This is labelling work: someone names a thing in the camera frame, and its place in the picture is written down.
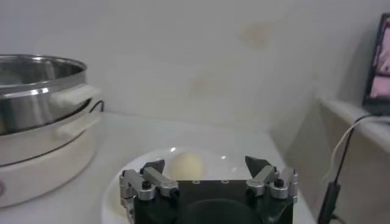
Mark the open black laptop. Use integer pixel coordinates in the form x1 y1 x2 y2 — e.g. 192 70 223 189
362 13 390 116

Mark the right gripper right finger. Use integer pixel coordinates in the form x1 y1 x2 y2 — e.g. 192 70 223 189
244 155 299 204

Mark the black cooker power cord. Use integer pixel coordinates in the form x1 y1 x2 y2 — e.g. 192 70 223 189
89 99 105 114

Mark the white round plate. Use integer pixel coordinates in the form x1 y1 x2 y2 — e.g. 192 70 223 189
102 147 307 224

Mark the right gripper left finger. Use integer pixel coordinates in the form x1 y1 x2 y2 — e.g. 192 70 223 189
119 159 180 214

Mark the white laptop cable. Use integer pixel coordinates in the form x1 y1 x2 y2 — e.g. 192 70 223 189
322 115 390 183

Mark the white steamed baozi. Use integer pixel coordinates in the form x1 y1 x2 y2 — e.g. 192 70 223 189
168 152 204 181

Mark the cream electric cooker base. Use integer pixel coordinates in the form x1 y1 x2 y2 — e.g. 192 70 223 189
0 97 104 209

